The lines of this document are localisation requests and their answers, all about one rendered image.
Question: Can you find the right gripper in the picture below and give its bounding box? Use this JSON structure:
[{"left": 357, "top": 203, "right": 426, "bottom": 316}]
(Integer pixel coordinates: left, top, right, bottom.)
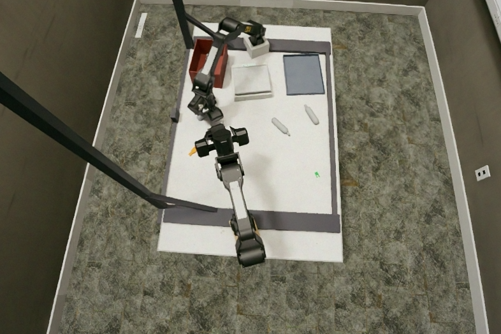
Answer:
[{"left": 194, "top": 126, "right": 249, "bottom": 158}]

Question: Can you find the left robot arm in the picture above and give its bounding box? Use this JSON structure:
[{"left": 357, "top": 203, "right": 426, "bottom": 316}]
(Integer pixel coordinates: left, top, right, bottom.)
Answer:
[{"left": 187, "top": 17, "right": 266, "bottom": 116}]

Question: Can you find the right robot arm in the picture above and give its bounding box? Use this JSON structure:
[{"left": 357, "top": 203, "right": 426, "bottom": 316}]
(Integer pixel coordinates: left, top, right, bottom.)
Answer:
[{"left": 205, "top": 124, "right": 266, "bottom": 268}]

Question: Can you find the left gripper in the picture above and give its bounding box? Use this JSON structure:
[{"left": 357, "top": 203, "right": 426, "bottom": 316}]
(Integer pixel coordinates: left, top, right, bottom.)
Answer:
[{"left": 205, "top": 96, "right": 224, "bottom": 123}]

